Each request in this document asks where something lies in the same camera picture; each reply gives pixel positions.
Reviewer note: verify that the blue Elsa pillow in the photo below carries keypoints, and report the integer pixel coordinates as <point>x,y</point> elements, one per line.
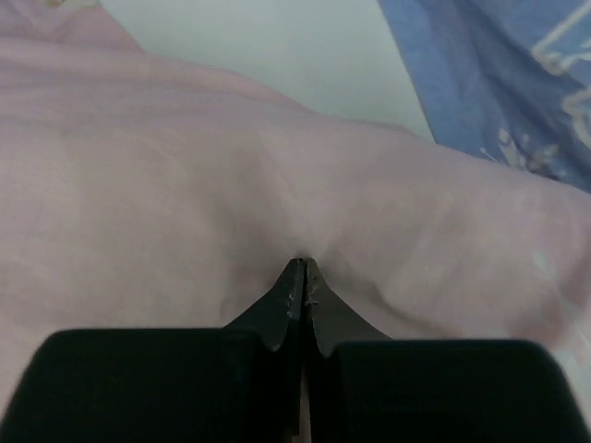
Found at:
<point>507,81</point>

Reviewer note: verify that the pink pillowcase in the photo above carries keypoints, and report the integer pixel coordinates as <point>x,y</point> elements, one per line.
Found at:
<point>139,192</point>

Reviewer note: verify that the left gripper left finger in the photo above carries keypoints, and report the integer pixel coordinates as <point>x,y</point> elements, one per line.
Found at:
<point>238,383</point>

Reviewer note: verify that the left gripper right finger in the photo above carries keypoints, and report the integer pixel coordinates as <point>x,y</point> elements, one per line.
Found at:
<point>364,386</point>

